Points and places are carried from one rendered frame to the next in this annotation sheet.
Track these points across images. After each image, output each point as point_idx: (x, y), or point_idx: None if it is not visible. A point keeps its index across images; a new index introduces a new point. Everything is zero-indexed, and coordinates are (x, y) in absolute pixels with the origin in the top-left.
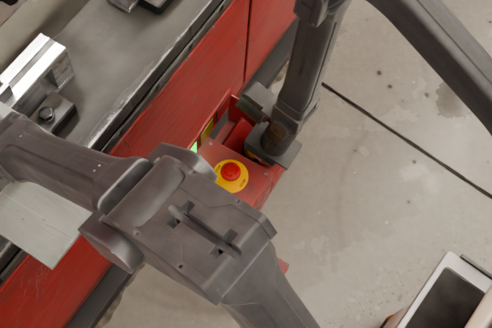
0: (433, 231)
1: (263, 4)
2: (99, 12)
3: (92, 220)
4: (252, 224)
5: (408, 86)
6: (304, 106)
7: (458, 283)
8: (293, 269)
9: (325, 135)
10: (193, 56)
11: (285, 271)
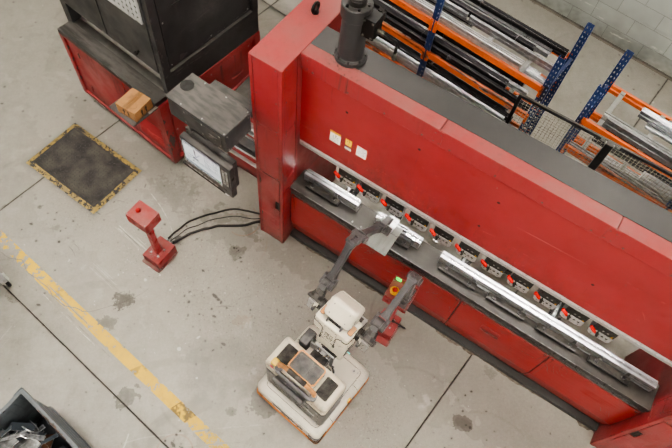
0: (401, 403)
1: (463, 313)
2: (437, 254)
3: (357, 229)
4: (354, 243)
5: (465, 403)
6: None
7: (360, 321)
8: (385, 348)
9: (440, 365)
10: (432, 283)
11: (384, 345)
